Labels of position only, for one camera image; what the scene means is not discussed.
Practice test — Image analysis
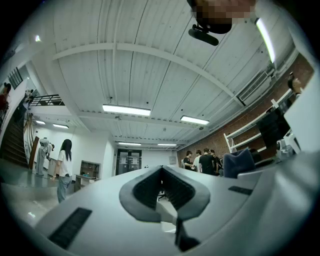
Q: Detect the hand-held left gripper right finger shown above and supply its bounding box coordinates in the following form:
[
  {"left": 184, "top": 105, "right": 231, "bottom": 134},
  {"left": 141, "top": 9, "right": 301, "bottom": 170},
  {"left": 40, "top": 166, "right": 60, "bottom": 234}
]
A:
[{"left": 161, "top": 165, "right": 263, "bottom": 253}]

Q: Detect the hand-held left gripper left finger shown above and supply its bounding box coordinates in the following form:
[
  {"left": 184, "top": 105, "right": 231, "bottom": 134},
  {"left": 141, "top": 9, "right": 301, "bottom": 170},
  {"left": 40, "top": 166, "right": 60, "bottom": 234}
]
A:
[{"left": 34, "top": 165, "right": 177, "bottom": 256}]

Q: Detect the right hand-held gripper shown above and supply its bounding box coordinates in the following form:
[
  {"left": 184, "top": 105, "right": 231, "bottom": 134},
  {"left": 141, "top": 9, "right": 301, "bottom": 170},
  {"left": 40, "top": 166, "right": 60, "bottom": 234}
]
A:
[{"left": 276, "top": 73, "right": 320, "bottom": 157}]

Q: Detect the blue wiping cloth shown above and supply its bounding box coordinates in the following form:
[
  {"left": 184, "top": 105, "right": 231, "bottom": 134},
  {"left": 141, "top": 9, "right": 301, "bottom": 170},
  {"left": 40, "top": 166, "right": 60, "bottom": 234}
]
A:
[{"left": 222, "top": 147, "right": 256, "bottom": 179}]

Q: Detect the black screen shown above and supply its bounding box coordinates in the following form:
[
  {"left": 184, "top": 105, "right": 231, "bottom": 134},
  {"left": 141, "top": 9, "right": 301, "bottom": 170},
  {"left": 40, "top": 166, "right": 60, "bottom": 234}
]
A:
[{"left": 256, "top": 111, "right": 292, "bottom": 149}]

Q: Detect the grey desk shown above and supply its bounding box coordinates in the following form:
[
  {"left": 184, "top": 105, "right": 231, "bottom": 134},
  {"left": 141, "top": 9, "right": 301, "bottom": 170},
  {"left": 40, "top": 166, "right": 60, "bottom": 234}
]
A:
[{"left": 74, "top": 173, "right": 101, "bottom": 193}]

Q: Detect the black double door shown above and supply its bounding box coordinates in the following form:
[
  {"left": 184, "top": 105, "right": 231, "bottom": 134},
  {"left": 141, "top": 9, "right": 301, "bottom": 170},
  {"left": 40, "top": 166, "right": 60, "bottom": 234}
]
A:
[{"left": 115, "top": 148, "right": 143, "bottom": 176}]

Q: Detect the white shelving rack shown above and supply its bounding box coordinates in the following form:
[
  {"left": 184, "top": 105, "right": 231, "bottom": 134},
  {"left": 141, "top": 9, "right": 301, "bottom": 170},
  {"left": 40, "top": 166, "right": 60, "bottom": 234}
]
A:
[{"left": 223, "top": 87, "right": 295, "bottom": 154}]

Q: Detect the white air conditioner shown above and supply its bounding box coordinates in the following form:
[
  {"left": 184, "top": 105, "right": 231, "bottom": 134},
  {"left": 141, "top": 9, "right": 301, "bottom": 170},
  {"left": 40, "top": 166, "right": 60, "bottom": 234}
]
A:
[{"left": 236, "top": 69, "right": 274, "bottom": 107}]

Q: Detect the white humanoid robot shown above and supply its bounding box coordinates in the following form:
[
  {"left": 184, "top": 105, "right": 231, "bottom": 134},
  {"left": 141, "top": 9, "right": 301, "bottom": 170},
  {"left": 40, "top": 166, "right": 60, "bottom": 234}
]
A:
[{"left": 35, "top": 137, "right": 55, "bottom": 177}]

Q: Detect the brown staircase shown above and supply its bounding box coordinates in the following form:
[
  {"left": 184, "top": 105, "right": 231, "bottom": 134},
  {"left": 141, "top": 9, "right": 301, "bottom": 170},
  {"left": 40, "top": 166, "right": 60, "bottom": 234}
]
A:
[{"left": 0, "top": 112, "right": 33, "bottom": 169}]

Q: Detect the black mezzanine railing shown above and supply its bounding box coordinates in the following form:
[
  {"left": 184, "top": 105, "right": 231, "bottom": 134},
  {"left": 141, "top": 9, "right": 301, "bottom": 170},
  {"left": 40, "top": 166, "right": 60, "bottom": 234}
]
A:
[{"left": 27, "top": 94, "right": 66, "bottom": 107}]

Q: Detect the person's head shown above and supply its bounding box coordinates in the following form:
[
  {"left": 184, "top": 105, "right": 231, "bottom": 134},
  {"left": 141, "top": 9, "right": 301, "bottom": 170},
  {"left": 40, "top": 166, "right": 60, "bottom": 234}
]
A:
[{"left": 191, "top": 0, "right": 258, "bottom": 26}]

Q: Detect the dark barred window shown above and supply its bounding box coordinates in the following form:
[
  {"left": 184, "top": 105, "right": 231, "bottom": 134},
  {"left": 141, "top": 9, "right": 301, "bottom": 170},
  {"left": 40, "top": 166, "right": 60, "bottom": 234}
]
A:
[{"left": 6, "top": 66, "right": 24, "bottom": 90}]

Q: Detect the grey wall shelf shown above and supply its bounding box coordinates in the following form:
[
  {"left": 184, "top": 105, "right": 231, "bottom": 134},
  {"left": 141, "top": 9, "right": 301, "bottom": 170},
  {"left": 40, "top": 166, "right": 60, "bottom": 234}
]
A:
[{"left": 79, "top": 159, "right": 101, "bottom": 180}]

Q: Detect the black head-mounted camera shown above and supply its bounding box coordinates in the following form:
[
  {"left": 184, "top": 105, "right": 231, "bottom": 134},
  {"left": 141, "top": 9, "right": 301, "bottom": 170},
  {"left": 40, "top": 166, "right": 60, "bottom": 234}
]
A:
[{"left": 188, "top": 14, "right": 234, "bottom": 47}]

